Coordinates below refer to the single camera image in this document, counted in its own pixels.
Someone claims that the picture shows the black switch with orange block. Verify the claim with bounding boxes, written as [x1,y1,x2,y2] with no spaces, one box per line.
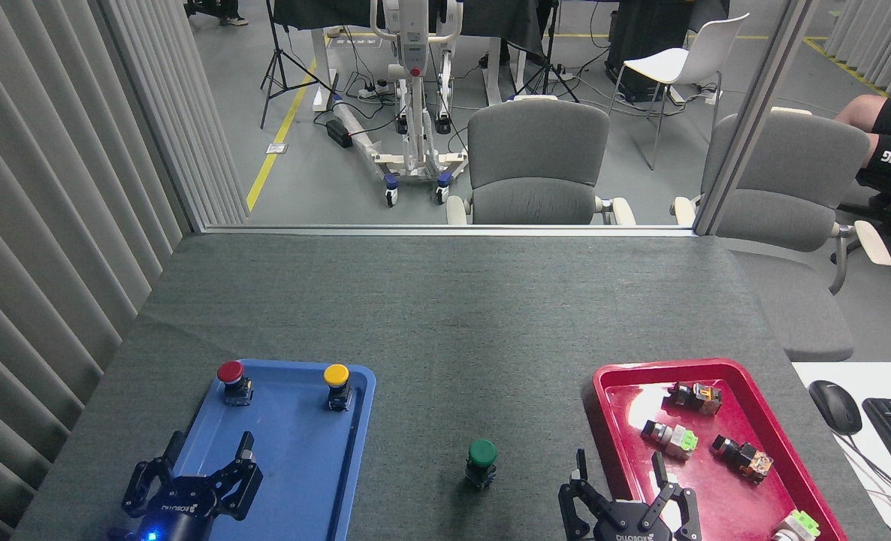
[667,381,723,416]
[711,434,775,484]

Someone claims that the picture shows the black tripod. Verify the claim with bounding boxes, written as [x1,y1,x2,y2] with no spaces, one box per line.
[260,0,334,130]
[517,0,580,102]

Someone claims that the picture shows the green push button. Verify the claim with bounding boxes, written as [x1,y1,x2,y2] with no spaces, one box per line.
[465,440,499,491]

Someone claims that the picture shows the white switch with green block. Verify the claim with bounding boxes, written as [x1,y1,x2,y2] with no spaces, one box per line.
[772,509,822,541]

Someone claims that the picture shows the grey vertical blinds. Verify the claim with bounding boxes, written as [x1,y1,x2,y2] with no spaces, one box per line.
[0,0,247,541]

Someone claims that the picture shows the white wheeled stand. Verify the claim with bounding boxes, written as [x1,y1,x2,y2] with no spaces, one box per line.
[331,0,470,207]

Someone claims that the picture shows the red push button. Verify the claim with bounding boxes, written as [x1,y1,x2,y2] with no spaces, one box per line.
[216,360,255,407]

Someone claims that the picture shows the grey office chair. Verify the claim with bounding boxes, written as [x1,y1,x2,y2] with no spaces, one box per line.
[445,95,636,226]
[671,107,891,363]

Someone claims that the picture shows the yellow push button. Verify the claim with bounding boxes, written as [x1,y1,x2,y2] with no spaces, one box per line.
[322,364,355,412]

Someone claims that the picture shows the white plastic chair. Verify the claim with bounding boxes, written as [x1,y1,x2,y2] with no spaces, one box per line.
[609,13,751,171]

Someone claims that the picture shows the red plastic tray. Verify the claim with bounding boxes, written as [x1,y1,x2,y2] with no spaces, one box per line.
[592,358,848,541]

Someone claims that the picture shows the black cabinet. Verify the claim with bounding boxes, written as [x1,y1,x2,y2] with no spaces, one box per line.
[606,0,730,102]

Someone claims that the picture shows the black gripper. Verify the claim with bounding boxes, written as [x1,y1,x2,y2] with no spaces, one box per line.
[558,449,702,541]
[121,431,264,541]

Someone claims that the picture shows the silver post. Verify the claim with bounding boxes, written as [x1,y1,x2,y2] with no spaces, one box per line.
[692,0,822,237]

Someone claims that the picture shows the white side table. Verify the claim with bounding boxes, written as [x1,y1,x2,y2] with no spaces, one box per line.
[791,362,891,541]

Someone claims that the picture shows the grey switch with green block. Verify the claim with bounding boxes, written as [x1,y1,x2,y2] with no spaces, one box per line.
[641,419,699,461]

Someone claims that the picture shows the black computer mouse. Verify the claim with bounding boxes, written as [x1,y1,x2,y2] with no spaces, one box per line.
[808,379,863,437]

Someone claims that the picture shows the blue plastic tray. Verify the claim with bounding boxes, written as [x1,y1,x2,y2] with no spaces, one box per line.
[141,358,376,541]

